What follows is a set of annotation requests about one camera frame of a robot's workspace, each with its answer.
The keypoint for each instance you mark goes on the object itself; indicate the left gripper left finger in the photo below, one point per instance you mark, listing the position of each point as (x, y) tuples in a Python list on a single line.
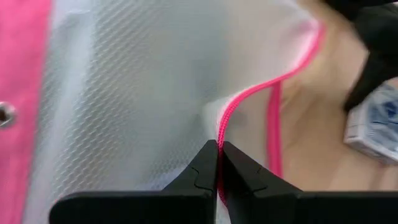
[(155, 208)]

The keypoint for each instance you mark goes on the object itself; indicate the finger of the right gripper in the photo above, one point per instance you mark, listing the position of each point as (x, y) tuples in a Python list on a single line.
[(382, 46)]

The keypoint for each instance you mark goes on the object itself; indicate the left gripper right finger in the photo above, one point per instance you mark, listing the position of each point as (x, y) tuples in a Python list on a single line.
[(295, 208)]

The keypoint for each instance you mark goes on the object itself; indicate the small white blue box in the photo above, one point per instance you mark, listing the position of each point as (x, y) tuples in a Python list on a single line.
[(373, 130)]

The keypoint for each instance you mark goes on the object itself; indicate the pink-edged mesh zipper pouch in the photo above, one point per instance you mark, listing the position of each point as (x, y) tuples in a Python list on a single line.
[(124, 93)]

